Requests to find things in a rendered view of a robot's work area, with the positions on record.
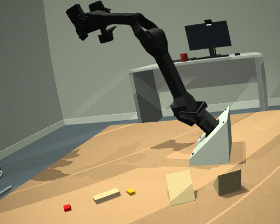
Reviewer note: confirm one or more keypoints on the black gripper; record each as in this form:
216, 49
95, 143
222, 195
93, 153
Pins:
106, 34

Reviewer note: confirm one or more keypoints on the small orange block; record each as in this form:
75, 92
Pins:
130, 191

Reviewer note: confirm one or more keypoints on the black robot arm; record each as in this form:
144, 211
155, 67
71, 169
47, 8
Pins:
154, 41

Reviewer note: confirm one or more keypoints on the small red block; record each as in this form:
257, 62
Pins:
67, 208

